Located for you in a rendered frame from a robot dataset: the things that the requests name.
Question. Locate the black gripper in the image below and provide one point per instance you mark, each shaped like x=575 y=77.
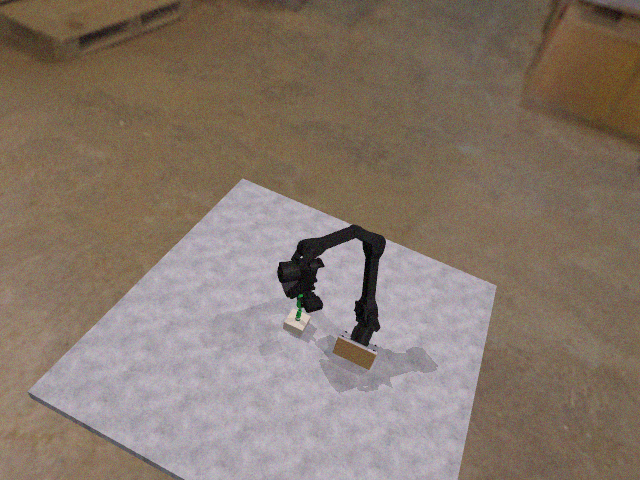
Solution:
x=310 y=301

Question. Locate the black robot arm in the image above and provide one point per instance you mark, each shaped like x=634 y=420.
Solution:
x=306 y=268

